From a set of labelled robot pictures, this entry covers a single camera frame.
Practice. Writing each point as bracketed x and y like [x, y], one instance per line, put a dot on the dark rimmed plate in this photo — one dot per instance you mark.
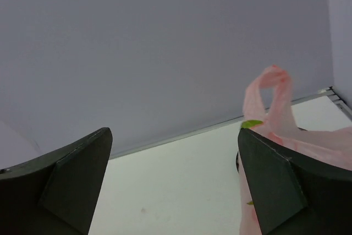
[237, 161]

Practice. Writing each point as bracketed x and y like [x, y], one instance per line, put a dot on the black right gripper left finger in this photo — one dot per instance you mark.
[56, 193]

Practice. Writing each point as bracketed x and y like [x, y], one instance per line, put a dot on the pink plastic bag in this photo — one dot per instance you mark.
[268, 99]

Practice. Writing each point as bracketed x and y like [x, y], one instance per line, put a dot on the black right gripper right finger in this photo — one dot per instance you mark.
[288, 192]

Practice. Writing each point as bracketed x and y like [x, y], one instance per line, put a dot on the green fake apple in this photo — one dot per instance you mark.
[251, 124]

